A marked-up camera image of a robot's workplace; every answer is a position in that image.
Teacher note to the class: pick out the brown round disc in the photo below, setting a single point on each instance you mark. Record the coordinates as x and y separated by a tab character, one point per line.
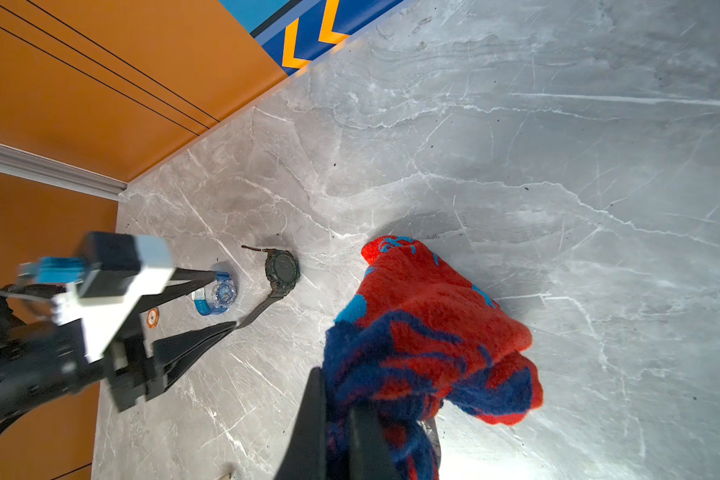
152	318

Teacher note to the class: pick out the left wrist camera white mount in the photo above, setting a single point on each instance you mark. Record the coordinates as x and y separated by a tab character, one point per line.
102	283

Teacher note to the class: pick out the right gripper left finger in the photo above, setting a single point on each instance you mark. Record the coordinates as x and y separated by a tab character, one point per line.
305	456

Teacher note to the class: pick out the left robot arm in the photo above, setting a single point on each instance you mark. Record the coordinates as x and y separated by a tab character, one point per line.
40	362

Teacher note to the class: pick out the red and blue cloth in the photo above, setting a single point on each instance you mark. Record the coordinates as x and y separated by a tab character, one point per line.
415	335

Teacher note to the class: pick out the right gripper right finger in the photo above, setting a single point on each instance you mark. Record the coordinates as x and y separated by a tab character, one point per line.
369	457

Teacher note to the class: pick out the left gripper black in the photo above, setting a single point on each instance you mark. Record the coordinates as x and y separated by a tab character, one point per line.
41	361

